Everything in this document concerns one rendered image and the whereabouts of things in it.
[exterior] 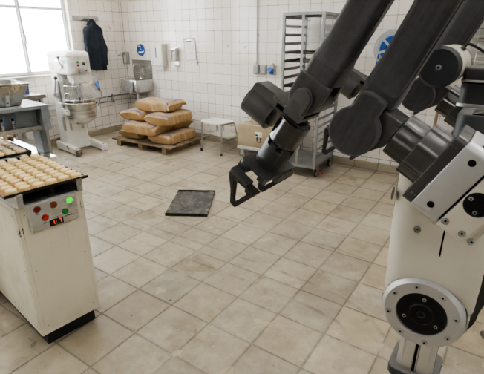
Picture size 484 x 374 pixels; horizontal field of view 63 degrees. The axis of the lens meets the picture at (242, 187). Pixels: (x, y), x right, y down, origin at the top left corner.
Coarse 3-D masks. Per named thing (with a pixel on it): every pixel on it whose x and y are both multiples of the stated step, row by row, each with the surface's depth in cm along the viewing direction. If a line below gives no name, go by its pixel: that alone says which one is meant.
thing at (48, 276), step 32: (32, 192) 201; (64, 192) 201; (0, 224) 205; (64, 224) 204; (0, 256) 223; (32, 256) 195; (64, 256) 208; (0, 288) 245; (32, 288) 199; (64, 288) 213; (96, 288) 228; (32, 320) 215; (64, 320) 217
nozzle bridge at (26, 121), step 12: (0, 108) 236; (12, 108) 236; (24, 108) 240; (36, 108) 246; (48, 108) 251; (24, 120) 250; (36, 120) 255; (48, 120) 253; (0, 132) 236; (12, 132) 241; (24, 132) 247; (36, 132) 264; (36, 144) 270
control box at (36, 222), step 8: (72, 192) 201; (40, 200) 191; (48, 200) 192; (56, 200) 195; (64, 200) 198; (72, 200) 201; (32, 208) 186; (40, 208) 189; (48, 208) 192; (56, 208) 196; (64, 208) 198; (72, 208) 202; (32, 216) 187; (40, 216) 190; (56, 216) 197; (64, 216) 200; (72, 216) 203; (32, 224) 188; (40, 224) 191; (48, 224) 194; (56, 224) 197; (32, 232) 190
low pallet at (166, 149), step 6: (114, 138) 605; (120, 138) 604; (126, 138) 604; (132, 138) 604; (192, 138) 609; (198, 138) 605; (204, 138) 612; (120, 144) 602; (126, 144) 612; (138, 144) 582; (144, 144) 575; (150, 144) 571; (156, 144) 571; (162, 144) 571; (174, 144) 572; (180, 144) 572; (186, 144) 577; (192, 144) 606; (162, 150) 559; (168, 150) 561; (174, 150) 573
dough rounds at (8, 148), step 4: (0, 140) 267; (0, 144) 262; (4, 144) 258; (8, 144) 259; (12, 144) 258; (0, 148) 248; (4, 148) 248; (8, 148) 256; (12, 148) 251; (16, 148) 248; (20, 148) 249; (0, 152) 242; (4, 152) 244; (8, 152) 240; (12, 152) 241; (16, 152) 247; (20, 152) 245; (0, 156) 236
